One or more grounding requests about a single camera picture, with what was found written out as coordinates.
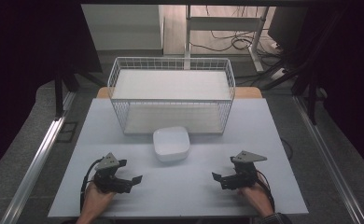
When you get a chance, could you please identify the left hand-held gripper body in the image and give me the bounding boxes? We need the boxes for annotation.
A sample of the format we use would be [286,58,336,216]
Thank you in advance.
[92,151,133,194]

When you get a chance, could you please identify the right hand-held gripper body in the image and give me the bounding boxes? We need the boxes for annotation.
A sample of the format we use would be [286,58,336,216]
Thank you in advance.
[228,150,269,190]

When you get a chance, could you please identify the person's left hand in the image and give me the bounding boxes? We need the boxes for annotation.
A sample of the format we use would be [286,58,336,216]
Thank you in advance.
[82,181,118,220]

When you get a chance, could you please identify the person's right hand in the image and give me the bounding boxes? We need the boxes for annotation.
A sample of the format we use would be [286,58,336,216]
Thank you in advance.
[238,174,275,218]

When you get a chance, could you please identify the white square bowl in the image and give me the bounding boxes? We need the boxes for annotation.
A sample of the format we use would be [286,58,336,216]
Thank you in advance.
[152,125,191,163]

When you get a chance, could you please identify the wooden table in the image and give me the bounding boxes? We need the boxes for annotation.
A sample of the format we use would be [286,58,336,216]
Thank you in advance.
[95,86,264,100]

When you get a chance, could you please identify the black metal stand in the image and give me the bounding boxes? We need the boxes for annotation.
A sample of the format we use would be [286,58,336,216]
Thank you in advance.
[259,6,350,126]
[52,70,80,121]

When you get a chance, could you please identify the white power strip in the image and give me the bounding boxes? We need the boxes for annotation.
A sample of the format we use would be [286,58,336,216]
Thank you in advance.
[269,66,287,81]

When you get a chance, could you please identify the white cabinet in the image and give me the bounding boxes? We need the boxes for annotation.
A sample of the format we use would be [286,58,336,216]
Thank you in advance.
[80,4,166,52]

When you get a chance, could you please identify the black curtain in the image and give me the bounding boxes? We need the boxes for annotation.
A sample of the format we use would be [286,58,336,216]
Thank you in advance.
[295,0,364,173]
[0,0,104,182]

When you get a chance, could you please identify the dark box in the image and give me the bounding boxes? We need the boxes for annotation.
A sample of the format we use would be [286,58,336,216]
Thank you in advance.
[267,6,310,52]

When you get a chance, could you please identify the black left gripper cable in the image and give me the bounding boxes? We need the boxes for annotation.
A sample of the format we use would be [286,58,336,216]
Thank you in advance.
[78,157,105,213]

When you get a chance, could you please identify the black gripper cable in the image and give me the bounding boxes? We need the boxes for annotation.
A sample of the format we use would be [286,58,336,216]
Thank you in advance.
[78,157,105,213]
[255,169,276,213]

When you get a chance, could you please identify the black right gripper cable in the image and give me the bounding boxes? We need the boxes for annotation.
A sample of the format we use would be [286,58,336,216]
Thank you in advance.
[255,169,276,213]

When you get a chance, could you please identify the thin black cable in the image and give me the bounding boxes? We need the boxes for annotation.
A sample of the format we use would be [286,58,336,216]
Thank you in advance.
[279,137,294,162]

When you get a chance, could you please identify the aluminium rail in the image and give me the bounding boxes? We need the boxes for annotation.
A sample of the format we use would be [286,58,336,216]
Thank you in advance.
[292,94,364,224]
[0,91,77,224]

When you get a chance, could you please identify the white wire basket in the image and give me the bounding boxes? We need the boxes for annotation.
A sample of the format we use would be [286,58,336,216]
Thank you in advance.
[106,56,237,136]

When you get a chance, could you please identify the black floor cables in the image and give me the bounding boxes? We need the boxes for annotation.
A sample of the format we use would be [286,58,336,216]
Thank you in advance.
[189,5,286,61]

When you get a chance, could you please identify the white metal desk frame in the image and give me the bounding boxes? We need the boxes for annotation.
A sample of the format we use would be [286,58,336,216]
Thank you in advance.
[184,4,271,75]

